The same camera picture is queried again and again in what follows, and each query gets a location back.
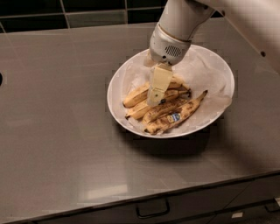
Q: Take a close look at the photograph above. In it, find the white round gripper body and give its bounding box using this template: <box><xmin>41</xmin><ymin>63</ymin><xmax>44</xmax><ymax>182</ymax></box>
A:
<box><xmin>150</xmin><ymin>24</ymin><xmax>191</xmax><ymax>65</ymax></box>

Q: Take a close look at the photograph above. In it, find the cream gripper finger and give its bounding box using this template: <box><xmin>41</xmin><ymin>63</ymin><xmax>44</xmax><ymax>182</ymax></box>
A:
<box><xmin>147</xmin><ymin>63</ymin><xmax>173</xmax><ymax>106</ymax></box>
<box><xmin>143</xmin><ymin>50</ymin><xmax>156</xmax><ymax>67</ymax></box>

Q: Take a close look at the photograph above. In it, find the spotted yellow banana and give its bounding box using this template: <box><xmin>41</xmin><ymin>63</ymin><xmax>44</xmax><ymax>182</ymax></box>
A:
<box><xmin>122</xmin><ymin>75</ymin><xmax>191</xmax><ymax>108</ymax></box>
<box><xmin>142</xmin><ymin>98</ymin><xmax>187</xmax><ymax>124</ymax></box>
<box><xmin>125</xmin><ymin>89</ymin><xmax>191</xmax><ymax>119</ymax></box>

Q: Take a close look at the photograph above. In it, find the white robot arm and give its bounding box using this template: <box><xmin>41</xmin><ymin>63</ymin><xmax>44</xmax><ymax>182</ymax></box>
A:
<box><xmin>147</xmin><ymin>0</ymin><xmax>280</xmax><ymax>106</ymax></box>

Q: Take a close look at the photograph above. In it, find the white bowl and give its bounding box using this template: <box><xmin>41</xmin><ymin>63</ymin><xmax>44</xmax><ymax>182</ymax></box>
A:
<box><xmin>106</xmin><ymin>44</ymin><xmax>235</xmax><ymax>139</ymax></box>

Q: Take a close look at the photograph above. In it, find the bottom banana with blue sticker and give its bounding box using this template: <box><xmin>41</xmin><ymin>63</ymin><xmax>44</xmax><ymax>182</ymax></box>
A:
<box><xmin>144</xmin><ymin>90</ymin><xmax>208</xmax><ymax>135</ymax></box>

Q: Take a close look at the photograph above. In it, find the black drawer handle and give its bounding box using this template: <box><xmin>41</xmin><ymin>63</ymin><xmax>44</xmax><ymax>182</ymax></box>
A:
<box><xmin>136</xmin><ymin>199</ymin><xmax>170</xmax><ymax>219</ymax></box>

